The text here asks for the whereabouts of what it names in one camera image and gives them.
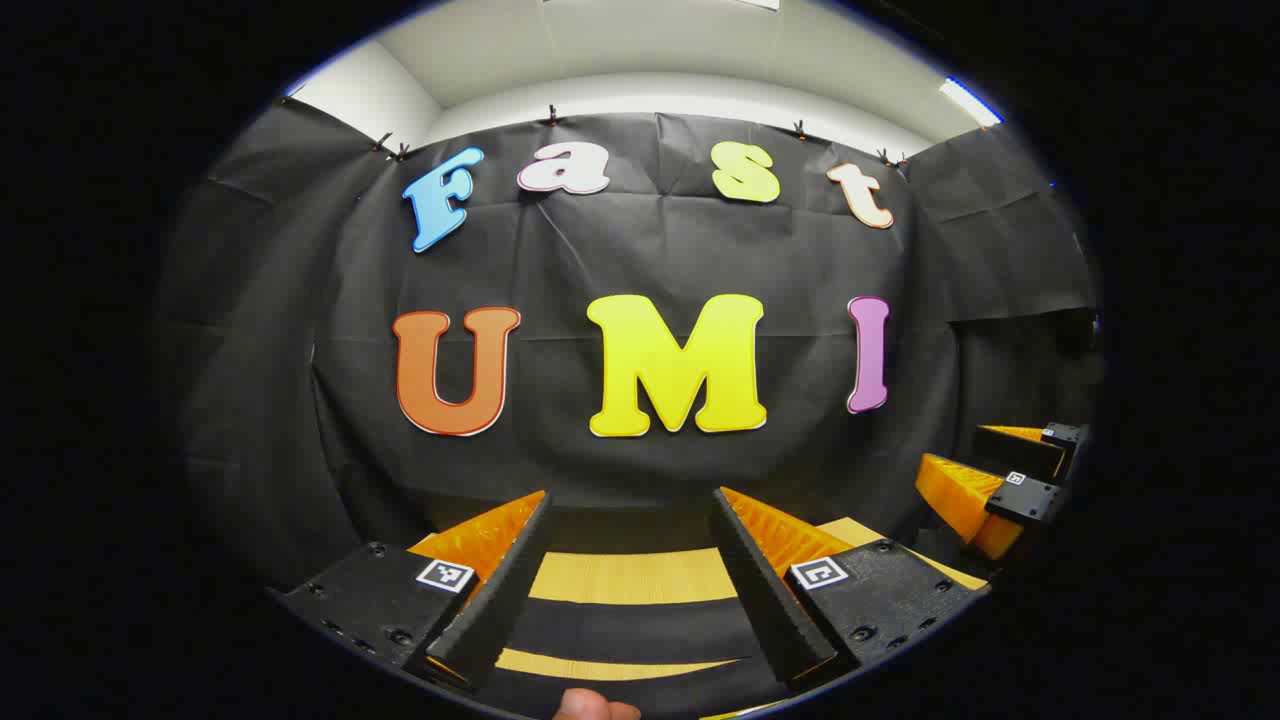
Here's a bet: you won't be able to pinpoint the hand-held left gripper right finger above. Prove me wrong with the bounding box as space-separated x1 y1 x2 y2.
710 487 991 687

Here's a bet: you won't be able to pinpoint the black backdrop cloth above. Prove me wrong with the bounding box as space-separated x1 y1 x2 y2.
155 95 1101 601

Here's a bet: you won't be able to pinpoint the ceiling light panel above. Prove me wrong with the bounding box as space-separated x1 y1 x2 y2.
938 76 1004 128

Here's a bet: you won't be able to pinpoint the dark blue jeans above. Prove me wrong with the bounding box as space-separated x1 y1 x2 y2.
470 598 801 719

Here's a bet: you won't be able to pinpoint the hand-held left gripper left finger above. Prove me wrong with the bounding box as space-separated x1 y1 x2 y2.
268 488 554 693

